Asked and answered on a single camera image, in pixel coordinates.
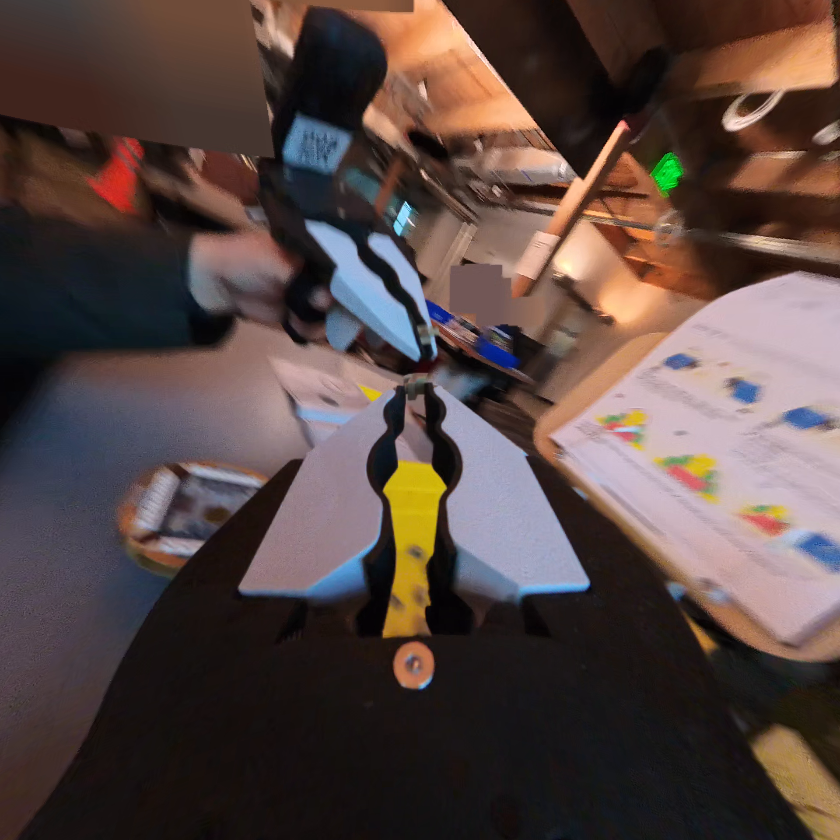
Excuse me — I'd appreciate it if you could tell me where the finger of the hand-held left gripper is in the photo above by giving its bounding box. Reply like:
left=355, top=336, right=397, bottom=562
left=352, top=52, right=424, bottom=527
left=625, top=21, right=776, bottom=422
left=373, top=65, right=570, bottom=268
left=304, top=218, right=422, bottom=362
left=366, top=234, right=438, bottom=362

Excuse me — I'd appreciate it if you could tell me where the blue plastic bin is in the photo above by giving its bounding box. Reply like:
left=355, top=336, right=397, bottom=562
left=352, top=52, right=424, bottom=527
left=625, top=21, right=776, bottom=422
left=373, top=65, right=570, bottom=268
left=476, top=325, right=519, bottom=365

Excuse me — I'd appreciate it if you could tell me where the green exit sign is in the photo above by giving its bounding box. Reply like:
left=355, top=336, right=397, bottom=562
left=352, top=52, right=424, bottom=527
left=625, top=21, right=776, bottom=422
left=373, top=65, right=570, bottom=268
left=650, top=152, right=683, bottom=198

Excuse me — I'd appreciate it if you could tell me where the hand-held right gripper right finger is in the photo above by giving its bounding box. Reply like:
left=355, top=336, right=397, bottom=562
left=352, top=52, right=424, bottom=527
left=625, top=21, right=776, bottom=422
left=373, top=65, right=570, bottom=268
left=420, top=384, right=590, bottom=636

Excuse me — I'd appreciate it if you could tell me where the round toy brick model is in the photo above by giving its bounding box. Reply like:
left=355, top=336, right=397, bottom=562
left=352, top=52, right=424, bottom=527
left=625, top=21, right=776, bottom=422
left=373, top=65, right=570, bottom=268
left=117, top=461, right=270, bottom=578

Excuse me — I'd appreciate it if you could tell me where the printed paper sheet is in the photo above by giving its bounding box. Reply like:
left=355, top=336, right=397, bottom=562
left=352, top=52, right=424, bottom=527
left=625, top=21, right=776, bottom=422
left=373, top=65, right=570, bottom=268
left=551, top=272, right=840, bottom=647

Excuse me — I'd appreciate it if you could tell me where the wooden top work table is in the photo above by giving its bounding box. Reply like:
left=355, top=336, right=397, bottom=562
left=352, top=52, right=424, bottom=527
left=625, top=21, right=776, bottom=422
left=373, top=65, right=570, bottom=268
left=427, top=302, right=539, bottom=388

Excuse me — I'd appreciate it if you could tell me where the person's left forearm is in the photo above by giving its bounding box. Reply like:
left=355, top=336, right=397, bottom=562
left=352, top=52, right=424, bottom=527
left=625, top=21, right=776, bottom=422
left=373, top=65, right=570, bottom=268
left=0, top=203, right=237, bottom=408

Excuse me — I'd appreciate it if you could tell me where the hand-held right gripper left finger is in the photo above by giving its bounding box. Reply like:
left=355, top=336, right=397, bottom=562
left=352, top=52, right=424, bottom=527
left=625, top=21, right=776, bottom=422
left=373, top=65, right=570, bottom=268
left=238, top=386, right=408, bottom=636

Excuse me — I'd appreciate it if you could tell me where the open instruction booklet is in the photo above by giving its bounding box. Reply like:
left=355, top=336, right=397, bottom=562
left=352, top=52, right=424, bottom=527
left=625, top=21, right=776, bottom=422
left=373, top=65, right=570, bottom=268
left=272, top=357, right=395, bottom=447

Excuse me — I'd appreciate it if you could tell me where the person's left hand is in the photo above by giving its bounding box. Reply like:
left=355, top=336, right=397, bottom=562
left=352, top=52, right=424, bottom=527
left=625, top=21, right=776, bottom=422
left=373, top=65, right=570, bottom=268
left=189, top=230, right=333, bottom=330

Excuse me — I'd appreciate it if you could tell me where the orange traffic cone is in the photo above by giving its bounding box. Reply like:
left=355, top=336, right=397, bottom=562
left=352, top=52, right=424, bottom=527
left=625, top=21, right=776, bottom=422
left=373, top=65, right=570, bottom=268
left=88, top=138, right=145, bottom=214

